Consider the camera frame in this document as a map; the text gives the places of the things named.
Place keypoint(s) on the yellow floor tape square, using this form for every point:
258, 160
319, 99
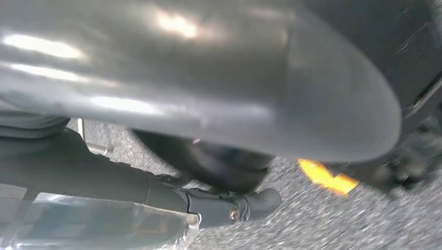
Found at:
328, 179

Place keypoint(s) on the black robot body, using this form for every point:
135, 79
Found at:
414, 51

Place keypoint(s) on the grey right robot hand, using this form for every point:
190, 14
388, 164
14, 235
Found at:
207, 86

